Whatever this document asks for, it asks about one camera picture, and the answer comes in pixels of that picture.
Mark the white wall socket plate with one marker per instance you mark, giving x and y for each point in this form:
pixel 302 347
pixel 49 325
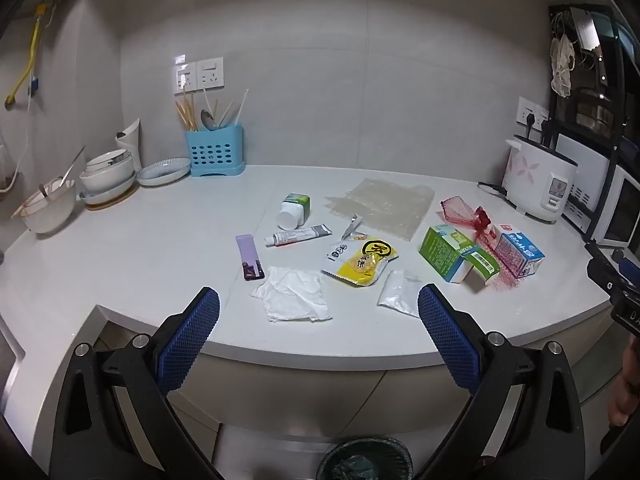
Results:
pixel 210 74
pixel 184 77

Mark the blue white carton box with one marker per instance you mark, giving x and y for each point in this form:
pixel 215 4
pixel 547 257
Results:
pixel 520 250

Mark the crumpled white tissue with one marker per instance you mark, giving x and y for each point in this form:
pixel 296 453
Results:
pixel 292 294

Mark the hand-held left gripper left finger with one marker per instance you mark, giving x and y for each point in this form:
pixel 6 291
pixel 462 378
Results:
pixel 187 342

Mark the black metal rack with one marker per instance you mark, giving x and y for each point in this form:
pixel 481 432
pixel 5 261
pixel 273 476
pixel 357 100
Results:
pixel 617 85

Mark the blue plastic utensil holder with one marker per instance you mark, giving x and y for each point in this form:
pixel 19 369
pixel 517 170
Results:
pixel 215 152

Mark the white wall socket with plugs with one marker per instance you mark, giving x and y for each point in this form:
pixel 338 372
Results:
pixel 531 112

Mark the white pill bottle green label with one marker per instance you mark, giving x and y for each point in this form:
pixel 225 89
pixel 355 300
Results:
pixel 295 210

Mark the white chopsticks pair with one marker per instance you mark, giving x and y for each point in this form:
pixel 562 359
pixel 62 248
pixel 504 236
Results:
pixel 242 106

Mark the red mesh net bag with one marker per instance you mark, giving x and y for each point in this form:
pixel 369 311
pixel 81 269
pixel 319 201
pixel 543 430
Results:
pixel 457 210

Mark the green white carton box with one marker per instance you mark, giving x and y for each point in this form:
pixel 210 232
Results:
pixel 440 252

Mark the wide white bowl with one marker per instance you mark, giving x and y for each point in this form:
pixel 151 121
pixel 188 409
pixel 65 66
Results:
pixel 107 194

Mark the yellow snack packet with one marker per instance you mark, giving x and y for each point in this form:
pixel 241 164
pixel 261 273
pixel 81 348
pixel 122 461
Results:
pixel 362 262

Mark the large white mixing bowl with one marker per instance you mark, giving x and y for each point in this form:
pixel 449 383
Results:
pixel 47 210

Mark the white net bag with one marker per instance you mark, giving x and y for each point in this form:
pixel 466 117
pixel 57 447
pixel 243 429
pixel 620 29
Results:
pixel 562 67

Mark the trash bin with dark bag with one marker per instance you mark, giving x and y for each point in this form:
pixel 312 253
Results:
pixel 365 460

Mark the dark-rimmed white bowl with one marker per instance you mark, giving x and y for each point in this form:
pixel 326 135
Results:
pixel 110 160

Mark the white cone-shaped pitcher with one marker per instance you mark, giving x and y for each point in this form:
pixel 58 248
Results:
pixel 130 142

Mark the long metal spoon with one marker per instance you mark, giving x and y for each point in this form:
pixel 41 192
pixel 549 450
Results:
pixel 67 167

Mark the silver nail clipper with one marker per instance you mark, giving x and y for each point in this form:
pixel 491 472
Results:
pixel 352 227

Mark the small clear plastic bag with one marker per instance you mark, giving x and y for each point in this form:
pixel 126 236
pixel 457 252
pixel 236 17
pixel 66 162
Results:
pixel 400 292

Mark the clear bubble wrap sheet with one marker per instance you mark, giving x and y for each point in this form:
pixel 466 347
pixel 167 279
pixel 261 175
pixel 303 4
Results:
pixel 385 205

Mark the white rice cooker pink flowers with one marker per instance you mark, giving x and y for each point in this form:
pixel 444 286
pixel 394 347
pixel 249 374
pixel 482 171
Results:
pixel 537 180

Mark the white toothpaste tube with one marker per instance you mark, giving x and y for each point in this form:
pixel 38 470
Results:
pixel 297 236

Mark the bundle of wooden chopsticks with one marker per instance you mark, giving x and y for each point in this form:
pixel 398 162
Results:
pixel 187 112

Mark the white microwave oven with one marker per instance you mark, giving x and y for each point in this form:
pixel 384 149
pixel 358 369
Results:
pixel 582 165

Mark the kitchen cleaver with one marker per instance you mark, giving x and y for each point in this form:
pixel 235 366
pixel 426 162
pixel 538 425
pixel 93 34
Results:
pixel 586 27

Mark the plain white bowl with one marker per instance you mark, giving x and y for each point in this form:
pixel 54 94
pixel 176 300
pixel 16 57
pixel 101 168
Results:
pixel 107 178

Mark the purple rectangular packet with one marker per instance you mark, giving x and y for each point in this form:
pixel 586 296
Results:
pixel 248 257

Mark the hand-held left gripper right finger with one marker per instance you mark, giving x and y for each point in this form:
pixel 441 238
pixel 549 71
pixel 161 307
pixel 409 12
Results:
pixel 447 342

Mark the blue striped plate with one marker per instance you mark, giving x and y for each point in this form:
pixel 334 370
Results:
pixel 164 170

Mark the person's right hand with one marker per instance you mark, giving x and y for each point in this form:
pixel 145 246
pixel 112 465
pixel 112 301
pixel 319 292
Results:
pixel 624 390

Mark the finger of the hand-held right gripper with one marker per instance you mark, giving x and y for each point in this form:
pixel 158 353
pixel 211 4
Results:
pixel 602 270

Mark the round wooden trivet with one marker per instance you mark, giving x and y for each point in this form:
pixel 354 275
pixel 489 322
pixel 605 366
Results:
pixel 120 202

